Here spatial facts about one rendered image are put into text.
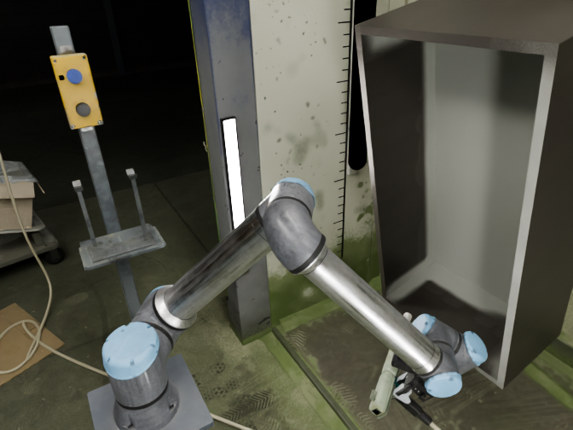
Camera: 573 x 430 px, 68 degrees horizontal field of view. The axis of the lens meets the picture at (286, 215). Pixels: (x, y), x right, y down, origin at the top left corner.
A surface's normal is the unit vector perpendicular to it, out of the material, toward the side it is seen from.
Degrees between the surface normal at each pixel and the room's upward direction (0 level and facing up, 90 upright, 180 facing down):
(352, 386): 0
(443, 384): 93
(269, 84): 90
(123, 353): 5
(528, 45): 102
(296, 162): 90
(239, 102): 90
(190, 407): 0
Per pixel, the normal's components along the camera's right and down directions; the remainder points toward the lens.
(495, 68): -0.81, 0.46
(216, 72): 0.50, 0.40
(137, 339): -0.04, -0.83
